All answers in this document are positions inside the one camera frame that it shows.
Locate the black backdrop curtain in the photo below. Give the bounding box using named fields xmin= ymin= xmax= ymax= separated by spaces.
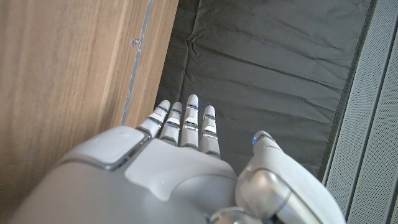
xmin=154 ymin=0 xmax=379 ymax=183

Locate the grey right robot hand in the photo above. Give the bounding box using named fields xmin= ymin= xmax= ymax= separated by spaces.
xmin=6 ymin=93 xmax=348 ymax=224

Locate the grey tape outline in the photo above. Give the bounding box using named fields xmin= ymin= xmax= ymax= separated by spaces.
xmin=120 ymin=0 xmax=154 ymax=126

